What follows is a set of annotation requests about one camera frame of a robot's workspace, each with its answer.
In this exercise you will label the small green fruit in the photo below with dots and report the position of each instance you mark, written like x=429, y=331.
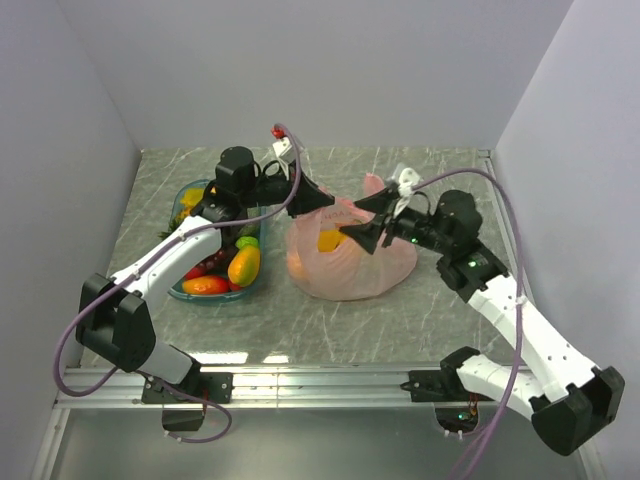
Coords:
x=246, y=241

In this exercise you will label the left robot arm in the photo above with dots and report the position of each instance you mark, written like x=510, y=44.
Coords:
x=115, y=318

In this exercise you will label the teal plastic fruit tray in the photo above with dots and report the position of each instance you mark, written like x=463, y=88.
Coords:
x=236, y=292

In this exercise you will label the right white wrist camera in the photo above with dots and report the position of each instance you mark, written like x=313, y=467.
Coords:
x=405, y=179

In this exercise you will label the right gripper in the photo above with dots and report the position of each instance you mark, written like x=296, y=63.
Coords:
x=368, y=234

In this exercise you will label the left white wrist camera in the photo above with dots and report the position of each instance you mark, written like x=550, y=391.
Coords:
x=284, y=148

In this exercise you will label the orange peach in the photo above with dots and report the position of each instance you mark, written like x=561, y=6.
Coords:
x=329, y=240

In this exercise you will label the orange mango at tray bottom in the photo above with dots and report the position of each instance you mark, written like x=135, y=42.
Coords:
x=244, y=268

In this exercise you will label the yellow star fruit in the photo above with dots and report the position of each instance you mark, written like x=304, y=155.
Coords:
x=191, y=197

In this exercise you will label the netted cantaloupe melon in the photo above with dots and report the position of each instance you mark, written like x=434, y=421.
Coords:
x=251, y=229

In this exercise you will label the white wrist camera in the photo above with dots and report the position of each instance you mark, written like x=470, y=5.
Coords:
x=284, y=148
x=405, y=179

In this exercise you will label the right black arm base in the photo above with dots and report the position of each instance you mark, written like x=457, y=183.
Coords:
x=456, y=409

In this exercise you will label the pink plastic bag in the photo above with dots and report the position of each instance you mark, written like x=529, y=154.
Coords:
x=348, y=273

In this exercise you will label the red orange long fruit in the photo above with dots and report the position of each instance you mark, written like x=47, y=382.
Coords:
x=206, y=285

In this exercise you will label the red apple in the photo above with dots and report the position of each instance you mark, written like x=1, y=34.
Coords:
x=195, y=272

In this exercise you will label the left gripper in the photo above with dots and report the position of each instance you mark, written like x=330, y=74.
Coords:
x=308, y=197

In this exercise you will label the green pineapple crown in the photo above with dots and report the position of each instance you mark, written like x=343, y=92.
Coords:
x=162, y=235

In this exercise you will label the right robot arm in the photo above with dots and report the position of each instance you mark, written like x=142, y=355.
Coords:
x=566, y=396

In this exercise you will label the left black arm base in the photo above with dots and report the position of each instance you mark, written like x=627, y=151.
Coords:
x=185, y=406

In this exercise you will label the purple grape bunch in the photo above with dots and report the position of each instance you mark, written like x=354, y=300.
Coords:
x=219, y=260

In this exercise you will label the aluminium mounting rail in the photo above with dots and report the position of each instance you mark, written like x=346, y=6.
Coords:
x=275, y=386

